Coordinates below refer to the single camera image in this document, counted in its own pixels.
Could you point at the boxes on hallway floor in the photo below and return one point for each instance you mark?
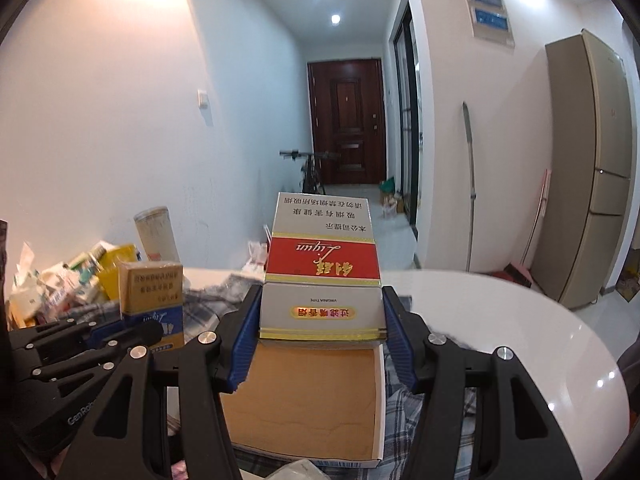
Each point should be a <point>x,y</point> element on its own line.
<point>391,200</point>

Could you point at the bags beside bicycle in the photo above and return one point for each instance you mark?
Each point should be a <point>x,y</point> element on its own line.
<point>257,256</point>

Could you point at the black bicycle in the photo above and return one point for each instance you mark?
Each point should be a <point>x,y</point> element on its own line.
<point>311,182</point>

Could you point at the black framed glass door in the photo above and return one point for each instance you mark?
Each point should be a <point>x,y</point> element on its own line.
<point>408,103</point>

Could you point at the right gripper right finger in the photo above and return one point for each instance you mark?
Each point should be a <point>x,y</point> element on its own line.
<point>516,436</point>

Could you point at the yellow plastic cup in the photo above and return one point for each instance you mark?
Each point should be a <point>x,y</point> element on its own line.
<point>108,275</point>

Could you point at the open cardboard tray box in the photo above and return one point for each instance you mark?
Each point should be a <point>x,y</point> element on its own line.
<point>325,404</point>

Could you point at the white wall switch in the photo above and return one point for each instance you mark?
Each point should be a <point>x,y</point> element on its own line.
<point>202,100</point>

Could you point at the blue plaid cloth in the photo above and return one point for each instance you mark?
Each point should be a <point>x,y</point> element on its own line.
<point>238,400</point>

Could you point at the beige speckled tumbler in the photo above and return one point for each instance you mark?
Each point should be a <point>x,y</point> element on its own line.
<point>156,234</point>

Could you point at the gold blue cigarette box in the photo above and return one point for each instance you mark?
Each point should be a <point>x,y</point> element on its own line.
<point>152,290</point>

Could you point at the wall electrical panel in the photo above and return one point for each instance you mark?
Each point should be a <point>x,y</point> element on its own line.
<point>490,21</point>

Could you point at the pink broom handle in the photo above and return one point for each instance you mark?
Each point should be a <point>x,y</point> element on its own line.
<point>539,213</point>

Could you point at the red white cigarette carton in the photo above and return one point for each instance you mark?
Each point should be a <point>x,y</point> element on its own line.
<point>322,281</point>

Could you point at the beige refrigerator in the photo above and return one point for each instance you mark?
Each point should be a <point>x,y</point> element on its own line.
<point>590,171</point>

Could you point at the pile of small packages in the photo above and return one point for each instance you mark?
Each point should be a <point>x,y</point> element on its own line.
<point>44,295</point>

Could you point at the grey mop handle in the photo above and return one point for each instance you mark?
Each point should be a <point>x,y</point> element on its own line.
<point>473,196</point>

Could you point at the dark red entrance door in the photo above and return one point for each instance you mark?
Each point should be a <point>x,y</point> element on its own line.
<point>347,120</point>

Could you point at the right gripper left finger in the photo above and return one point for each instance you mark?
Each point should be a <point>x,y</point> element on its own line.
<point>125,435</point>

